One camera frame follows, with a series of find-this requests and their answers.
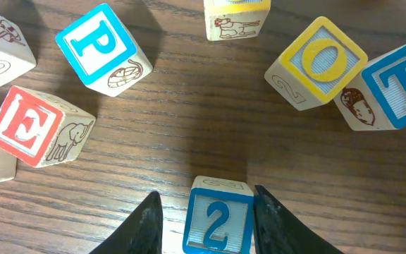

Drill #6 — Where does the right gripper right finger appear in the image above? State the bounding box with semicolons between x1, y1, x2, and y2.
253;185;342;254

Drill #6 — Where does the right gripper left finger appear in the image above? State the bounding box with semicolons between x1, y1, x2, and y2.
90;191;163;254

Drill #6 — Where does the blue 2 block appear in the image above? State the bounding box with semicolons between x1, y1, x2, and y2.
183;176;254;254

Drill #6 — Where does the red E block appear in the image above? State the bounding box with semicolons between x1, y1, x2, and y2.
0;85;96;168

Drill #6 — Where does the yellow O block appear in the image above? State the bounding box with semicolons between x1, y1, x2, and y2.
264;16;368;111

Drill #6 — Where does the blue T block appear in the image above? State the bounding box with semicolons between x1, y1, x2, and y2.
334;44;406;131

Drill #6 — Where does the blue P block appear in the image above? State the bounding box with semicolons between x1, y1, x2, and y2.
56;4;153;97

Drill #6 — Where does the yellow block top centre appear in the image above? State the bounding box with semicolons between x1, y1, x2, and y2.
204;0;271;41

